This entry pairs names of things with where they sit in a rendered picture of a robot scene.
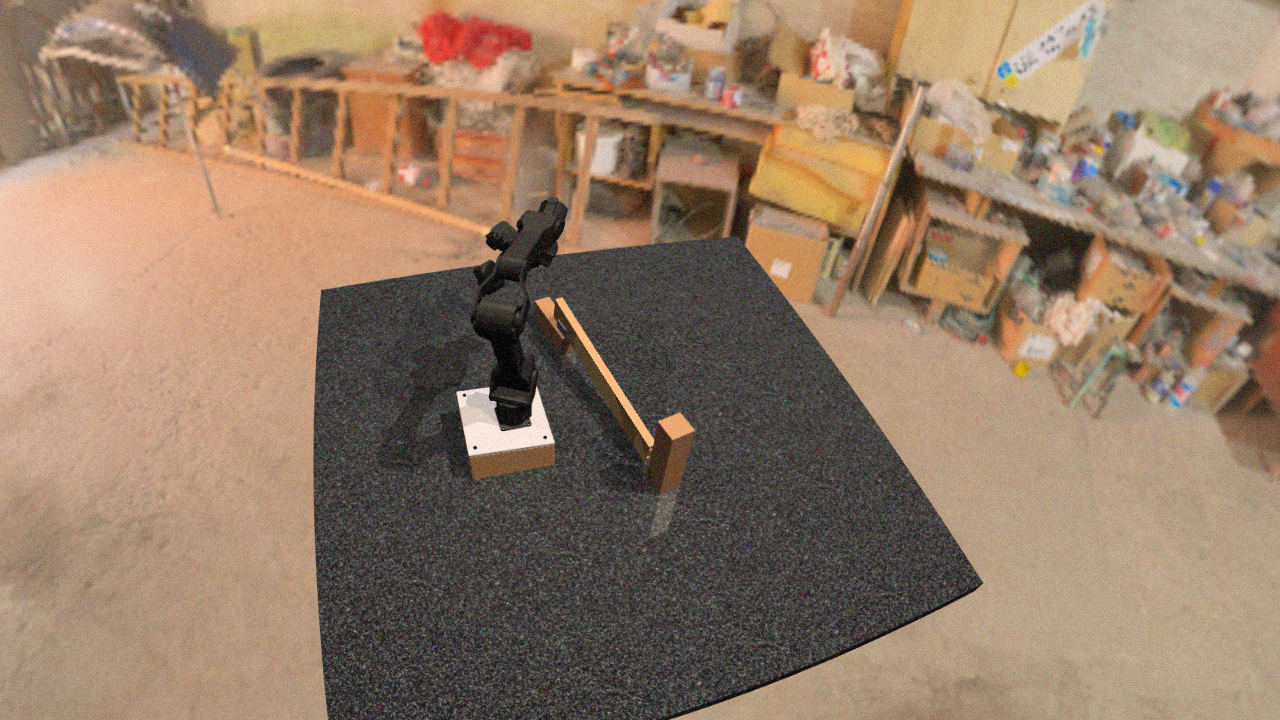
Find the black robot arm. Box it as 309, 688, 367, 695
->
471, 196, 568, 430

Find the long tan wooden rail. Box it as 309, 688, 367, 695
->
554, 299, 654, 461

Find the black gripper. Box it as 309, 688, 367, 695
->
474, 260, 541, 295

